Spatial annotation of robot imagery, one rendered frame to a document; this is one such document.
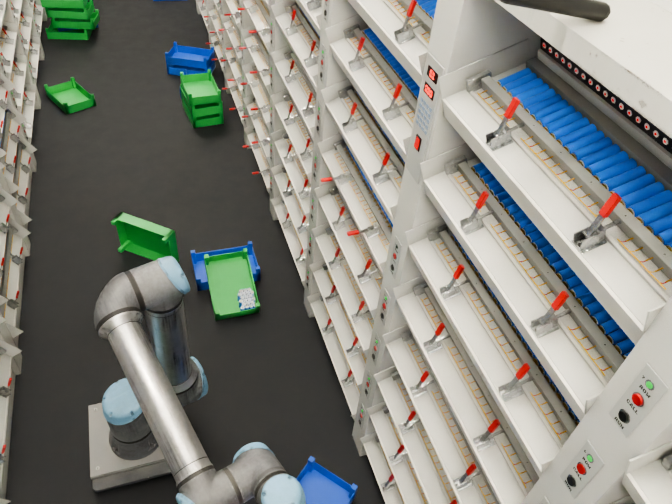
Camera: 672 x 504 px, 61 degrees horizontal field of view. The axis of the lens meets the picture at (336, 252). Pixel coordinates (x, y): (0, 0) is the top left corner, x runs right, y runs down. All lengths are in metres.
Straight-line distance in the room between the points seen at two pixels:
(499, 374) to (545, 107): 0.52
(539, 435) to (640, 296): 0.40
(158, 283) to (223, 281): 1.17
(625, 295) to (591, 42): 0.34
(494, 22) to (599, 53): 0.37
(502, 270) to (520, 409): 0.27
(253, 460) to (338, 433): 0.96
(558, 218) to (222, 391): 1.77
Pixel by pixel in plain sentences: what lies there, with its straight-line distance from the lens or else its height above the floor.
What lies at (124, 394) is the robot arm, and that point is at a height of 0.35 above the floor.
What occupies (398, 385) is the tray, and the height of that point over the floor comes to 0.52.
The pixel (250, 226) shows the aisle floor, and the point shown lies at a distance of 3.11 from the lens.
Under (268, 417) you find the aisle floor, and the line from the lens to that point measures 2.38.
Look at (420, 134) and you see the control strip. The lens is 1.29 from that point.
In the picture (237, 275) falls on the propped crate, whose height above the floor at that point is 0.07.
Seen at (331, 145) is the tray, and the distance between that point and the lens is 2.05.
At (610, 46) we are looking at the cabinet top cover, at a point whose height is 1.76.
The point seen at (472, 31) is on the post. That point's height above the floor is 1.64.
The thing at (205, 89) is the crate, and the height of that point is 0.16.
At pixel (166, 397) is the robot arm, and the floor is 0.83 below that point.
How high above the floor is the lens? 2.06
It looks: 44 degrees down
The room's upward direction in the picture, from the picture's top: 6 degrees clockwise
